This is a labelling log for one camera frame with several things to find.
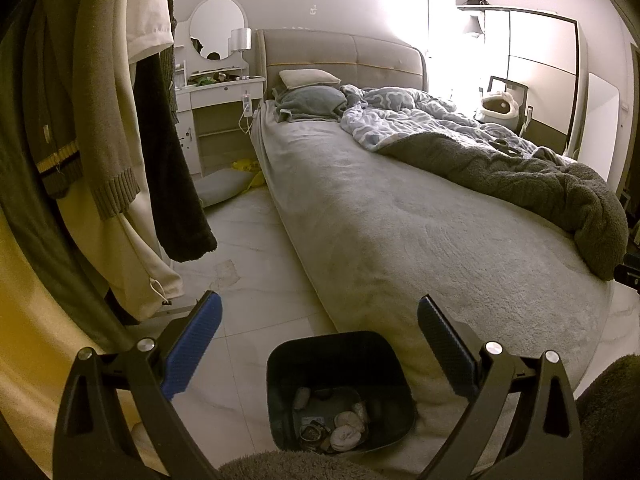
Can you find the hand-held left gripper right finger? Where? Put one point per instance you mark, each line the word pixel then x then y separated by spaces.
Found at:
pixel 450 345

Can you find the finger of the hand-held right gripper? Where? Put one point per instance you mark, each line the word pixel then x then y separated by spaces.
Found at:
pixel 629 276

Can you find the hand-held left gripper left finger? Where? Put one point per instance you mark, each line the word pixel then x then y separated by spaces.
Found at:
pixel 195 345

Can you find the black trash bin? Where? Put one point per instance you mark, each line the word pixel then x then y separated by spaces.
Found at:
pixel 280 375

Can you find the dark snack packet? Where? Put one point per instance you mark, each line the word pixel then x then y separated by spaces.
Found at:
pixel 311 431

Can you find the white clothes rack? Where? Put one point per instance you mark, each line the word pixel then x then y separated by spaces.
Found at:
pixel 175 310

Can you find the dark gray fleece blanket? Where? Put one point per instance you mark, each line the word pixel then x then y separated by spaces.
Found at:
pixel 525 180

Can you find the white leaning panel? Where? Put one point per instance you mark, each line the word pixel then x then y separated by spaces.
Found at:
pixel 602 125

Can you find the black fleece hanging garment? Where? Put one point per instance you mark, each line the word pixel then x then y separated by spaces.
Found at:
pixel 175 185

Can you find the small black object on duvet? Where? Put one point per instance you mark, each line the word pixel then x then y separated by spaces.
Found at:
pixel 500 145

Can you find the yellow plastic bag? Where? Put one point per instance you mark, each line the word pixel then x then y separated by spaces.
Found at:
pixel 247 166

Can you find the white cat bed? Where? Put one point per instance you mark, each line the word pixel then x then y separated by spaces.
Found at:
pixel 495 107

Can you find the blue patterned duvet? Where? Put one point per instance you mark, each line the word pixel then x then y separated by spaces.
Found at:
pixel 400 115

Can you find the white dressing table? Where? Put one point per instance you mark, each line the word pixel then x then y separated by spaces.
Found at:
pixel 220 100

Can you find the olive knit sweater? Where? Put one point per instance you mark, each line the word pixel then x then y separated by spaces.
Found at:
pixel 110 110

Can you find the olive green hanging jacket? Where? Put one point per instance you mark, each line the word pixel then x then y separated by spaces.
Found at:
pixel 25 160

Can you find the gray green pillow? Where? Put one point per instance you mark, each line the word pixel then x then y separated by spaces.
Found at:
pixel 310 102

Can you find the cream pillow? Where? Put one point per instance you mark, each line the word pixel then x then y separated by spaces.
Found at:
pixel 307 79

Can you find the hanging pendant lamp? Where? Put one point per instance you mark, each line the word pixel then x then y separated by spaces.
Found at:
pixel 475 25

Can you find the silver table lamp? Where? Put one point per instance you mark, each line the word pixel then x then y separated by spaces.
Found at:
pixel 240 40

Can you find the beige upholstered headboard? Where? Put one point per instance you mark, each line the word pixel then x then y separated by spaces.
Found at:
pixel 340 55

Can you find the oval vanity mirror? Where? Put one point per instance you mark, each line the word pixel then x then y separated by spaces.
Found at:
pixel 215 27

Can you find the white hanging shirt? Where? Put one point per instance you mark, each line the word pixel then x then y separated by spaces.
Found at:
pixel 150 10

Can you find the white wardrobe with dark frame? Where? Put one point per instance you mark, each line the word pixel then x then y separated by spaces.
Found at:
pixel 540 70

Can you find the wall shelf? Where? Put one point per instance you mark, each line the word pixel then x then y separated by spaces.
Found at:
pixel 475 7

